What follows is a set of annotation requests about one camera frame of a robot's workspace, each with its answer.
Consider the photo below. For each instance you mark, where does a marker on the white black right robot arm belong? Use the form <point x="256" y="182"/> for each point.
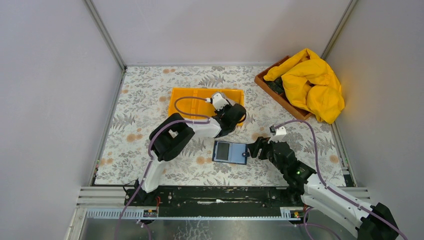
<point x="362" y="219"/>

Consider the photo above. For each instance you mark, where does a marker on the floral table mat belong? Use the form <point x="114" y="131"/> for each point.
<point x="143" y="104"/>

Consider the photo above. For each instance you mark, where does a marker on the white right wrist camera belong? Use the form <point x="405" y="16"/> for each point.
<point x="278" y="134"/>

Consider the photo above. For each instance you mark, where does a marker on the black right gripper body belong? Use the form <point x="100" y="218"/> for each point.
<point x="266" y="153"/>

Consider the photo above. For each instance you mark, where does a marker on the yellow cloth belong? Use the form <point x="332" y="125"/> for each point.
<point x="310" y="84"/>

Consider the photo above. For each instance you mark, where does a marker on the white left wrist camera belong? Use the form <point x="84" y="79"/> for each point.
<point x="219" y="101"/>

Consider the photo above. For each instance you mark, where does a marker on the brown wooden tray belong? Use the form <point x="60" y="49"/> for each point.
<point x="281" y="98"/>

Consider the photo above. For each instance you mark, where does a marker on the yellow plastic bin right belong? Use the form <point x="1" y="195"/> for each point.
<point x="236" y="96"/>

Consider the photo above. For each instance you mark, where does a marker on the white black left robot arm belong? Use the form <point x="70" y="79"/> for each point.
<point x="169" y="139"/>

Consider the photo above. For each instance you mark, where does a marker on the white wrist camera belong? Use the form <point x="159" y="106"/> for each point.
<point x="219" y="101"/>
<point x="278" y="134"/>

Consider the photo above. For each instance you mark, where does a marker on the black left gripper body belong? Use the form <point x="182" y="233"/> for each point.
<point x="220" y="112"/>

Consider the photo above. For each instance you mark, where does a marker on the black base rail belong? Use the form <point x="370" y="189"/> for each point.
<point x="215" y="201"/>

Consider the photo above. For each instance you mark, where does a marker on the blue leather card holder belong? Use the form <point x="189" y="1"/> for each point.
<point x="230" y="153"/>

